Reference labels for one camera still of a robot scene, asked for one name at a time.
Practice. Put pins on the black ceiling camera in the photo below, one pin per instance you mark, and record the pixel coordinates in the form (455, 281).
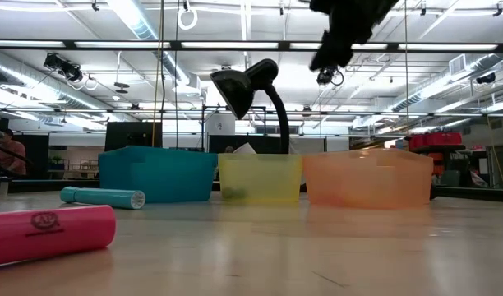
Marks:
(64, 67)

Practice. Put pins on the white numbered sign board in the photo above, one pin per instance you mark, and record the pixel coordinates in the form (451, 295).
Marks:
(220, 123)

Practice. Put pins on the orange translucent plastic bin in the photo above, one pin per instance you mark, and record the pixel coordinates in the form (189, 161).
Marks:
(366, 181)

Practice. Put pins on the black background monitor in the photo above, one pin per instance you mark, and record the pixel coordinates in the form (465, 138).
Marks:
(132, 135)

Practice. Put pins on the black desk lamp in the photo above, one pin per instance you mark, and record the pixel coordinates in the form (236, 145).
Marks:
(239, 90)

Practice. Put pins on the teal plastic bin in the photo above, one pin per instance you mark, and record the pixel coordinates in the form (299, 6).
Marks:
(157, 177)

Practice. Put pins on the red storage bins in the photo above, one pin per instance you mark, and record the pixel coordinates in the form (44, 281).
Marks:
(436, 140)

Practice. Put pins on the black ceiling device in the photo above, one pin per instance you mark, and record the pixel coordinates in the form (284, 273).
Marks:
(485, 78)

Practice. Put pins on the blue highlighter marker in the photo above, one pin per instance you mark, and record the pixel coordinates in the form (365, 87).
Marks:
(103, 197)

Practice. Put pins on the pink highlighter marker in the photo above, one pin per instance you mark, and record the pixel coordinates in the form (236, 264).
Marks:
(50, 242)

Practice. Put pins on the black overhead camera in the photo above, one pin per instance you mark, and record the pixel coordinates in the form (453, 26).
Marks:
(327, 77)

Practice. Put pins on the person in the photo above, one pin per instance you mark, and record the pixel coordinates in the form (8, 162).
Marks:
(11, 158)

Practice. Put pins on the yellow translucent plastic bin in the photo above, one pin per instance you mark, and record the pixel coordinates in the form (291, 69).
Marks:
(259, 174)

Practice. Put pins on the black background panel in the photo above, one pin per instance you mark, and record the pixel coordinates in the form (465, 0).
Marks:
(268, 144)

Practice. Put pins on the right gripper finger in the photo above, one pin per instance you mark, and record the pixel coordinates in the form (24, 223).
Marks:
(331, 51)

